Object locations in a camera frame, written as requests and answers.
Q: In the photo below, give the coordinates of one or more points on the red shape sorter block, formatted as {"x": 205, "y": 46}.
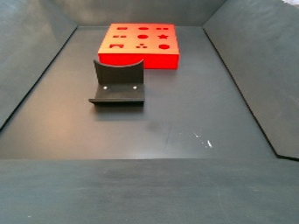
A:
{"x": 149, "y": 42}

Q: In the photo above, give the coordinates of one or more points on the black curved holder bracket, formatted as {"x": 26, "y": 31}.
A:
{"x": 121, "y": 83}

